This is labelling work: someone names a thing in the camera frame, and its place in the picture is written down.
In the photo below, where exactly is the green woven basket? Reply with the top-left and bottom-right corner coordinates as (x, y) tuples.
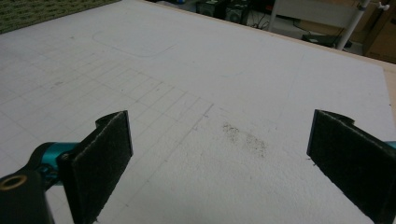
(0, 0), (121, 35)

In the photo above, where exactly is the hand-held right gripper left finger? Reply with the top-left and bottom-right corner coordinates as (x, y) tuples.
(57, 109), (134, 224)

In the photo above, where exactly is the white desk frame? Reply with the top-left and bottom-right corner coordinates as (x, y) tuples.
(266, 0), (372, 51)

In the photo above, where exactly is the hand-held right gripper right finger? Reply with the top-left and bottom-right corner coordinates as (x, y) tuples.
(306, 108), (396, 224)

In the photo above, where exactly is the black computer tower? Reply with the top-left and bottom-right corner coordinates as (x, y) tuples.
(195, 0), (226, 19)
(225, 4), (250, 25)

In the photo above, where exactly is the white foam mat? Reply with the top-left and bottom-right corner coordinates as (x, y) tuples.
(0, 0), (394, 224)

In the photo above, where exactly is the flat black device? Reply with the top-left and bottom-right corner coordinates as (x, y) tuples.
(301, 33), (353, 49)

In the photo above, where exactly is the cardboard box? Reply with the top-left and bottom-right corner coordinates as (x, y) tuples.
(362, 0), (396, 64)

